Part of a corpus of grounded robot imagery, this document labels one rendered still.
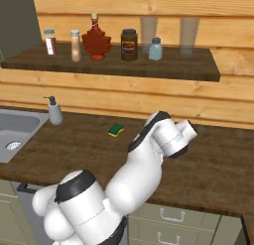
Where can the grey dishwasher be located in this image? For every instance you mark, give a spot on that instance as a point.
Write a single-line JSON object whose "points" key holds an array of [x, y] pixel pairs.
{"points": [[28, 219]]}

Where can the dark brown condiment jar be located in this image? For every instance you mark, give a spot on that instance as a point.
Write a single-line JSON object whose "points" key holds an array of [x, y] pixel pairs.
{"points": [[129, 45]]}

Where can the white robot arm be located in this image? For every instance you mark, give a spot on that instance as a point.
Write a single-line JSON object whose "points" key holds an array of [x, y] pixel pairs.
{"points": [[132, 186]]}

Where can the blue-lidded spice shaker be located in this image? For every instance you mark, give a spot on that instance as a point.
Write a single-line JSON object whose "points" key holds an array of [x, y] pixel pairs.
{"points": [[50, 44]]}

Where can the green and yellow sponge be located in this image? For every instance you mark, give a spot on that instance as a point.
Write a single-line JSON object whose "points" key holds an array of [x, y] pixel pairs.
{"points": [[115, 130]]}

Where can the small pale blue bottle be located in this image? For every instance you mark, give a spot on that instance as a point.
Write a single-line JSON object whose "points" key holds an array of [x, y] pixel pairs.
{"points": [[155, 51]]}

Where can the pale green drawer front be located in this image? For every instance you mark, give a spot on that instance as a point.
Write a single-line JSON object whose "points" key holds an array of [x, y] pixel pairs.
{"points": [[198, 217], [142, 234]]}

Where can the dark wooden shelf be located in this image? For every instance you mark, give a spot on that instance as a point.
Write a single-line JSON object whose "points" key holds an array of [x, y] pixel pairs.
{"points": [[139, 67]]}

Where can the grey steel sink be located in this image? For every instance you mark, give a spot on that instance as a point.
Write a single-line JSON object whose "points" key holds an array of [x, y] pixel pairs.
{"points": [[18, 131]]}

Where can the grey soap dispenser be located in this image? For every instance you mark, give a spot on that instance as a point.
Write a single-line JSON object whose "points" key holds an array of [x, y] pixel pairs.
{"points": [[55, 113]]}

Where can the red maple leaf syrup bottle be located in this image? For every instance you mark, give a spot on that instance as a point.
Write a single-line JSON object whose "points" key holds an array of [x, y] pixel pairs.
{"points": [[96, 40]]}

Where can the clear drinking glass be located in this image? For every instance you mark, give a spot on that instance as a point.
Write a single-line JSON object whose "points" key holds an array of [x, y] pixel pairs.
{"points": [[189, 34], [149, 30]]}

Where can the pale green cupboard door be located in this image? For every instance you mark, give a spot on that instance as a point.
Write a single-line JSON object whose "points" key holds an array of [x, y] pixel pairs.
{"points": [[10, 216], [229, 232]]}

